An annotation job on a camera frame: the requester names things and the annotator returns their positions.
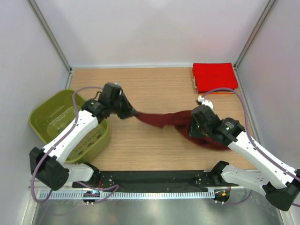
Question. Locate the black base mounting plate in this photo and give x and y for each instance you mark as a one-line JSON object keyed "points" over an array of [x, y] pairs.
{"points": [[157, 181]]}

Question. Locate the dark red t shirt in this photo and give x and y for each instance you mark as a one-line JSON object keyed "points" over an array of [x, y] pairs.
{"points": [[181, 121]]}

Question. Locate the folded beige t shirt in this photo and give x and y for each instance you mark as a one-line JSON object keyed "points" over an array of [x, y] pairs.
{"points": [[194, 80]]}

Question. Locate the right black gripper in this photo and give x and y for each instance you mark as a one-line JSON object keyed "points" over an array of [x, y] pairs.
{"points": [[192, 131]]}

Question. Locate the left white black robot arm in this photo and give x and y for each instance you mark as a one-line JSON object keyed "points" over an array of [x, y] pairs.
{"points": [[48, 164]]}

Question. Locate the folded bright red t shirt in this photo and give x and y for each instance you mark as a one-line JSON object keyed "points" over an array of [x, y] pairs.
{"points": [[215, 75]]}

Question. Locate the right aluminium frame post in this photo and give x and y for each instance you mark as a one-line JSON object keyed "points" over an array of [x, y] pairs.
{"points": [[255, 31]]}

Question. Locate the aluminium frame post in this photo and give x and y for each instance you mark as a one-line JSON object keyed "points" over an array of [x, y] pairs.
{"points": [[44, 24], [255, 31]]}

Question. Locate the folded orange t shirt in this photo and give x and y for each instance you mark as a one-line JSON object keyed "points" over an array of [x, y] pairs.
{"points": [[222, 92]]}

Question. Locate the olive green plastic basket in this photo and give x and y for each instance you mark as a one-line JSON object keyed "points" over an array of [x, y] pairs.
{"points": [[55, 114]]}

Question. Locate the slotted grey cable duct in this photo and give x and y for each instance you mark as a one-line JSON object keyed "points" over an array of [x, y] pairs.
{"points": [[82, 194]]}

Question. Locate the left aluminium frame post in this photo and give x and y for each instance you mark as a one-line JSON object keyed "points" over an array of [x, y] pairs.
{"points": [[44, 24]]}

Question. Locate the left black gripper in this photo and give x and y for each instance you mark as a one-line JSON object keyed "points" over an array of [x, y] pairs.
{"points": [[129, 111]]}

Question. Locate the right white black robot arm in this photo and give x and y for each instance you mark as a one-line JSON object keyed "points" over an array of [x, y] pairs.
{"points": [[278, 182]]}

